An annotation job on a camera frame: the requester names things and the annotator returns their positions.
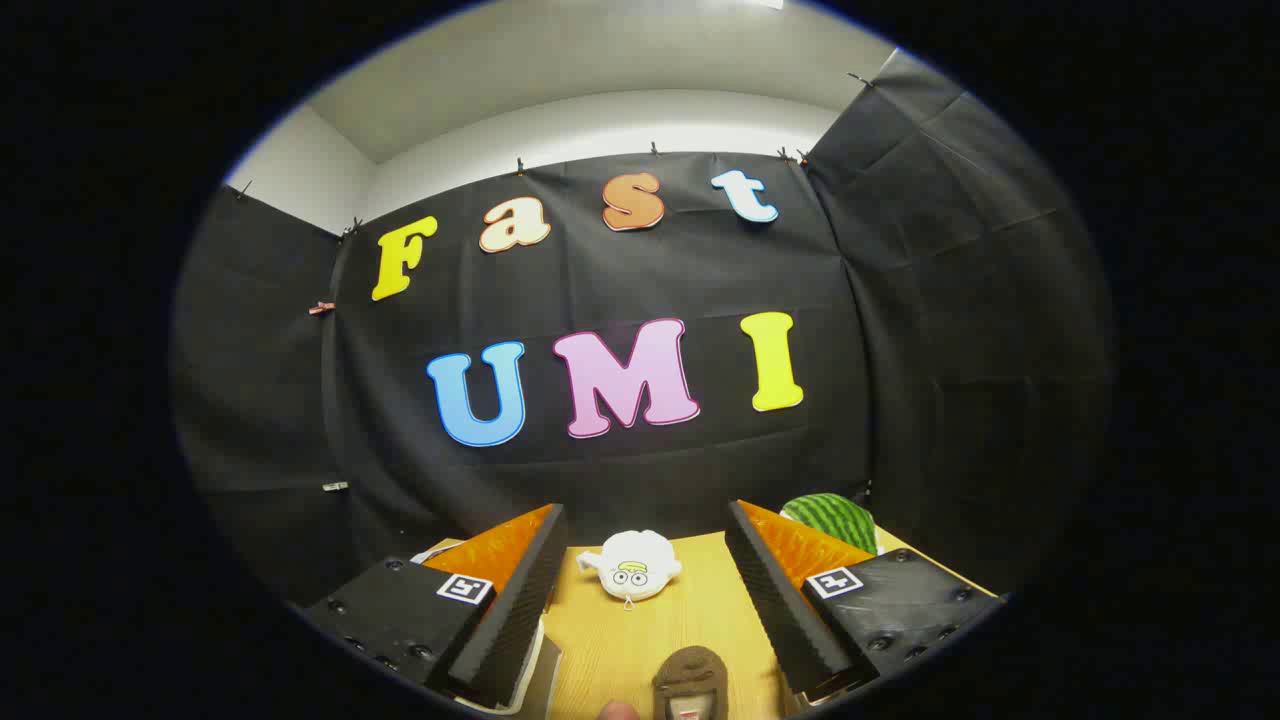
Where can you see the white plush toy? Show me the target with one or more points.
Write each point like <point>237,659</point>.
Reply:
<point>630,572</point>

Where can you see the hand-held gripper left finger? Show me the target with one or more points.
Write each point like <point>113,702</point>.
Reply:
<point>520,600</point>

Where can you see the red clip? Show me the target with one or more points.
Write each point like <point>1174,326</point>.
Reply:
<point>322,308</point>

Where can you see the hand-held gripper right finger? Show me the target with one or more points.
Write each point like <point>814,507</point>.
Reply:
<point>775,600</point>

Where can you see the brown suede shoe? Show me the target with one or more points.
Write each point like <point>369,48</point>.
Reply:
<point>690,668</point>

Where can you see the watermelon slice plush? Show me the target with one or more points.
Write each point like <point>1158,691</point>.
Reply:
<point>835,520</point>

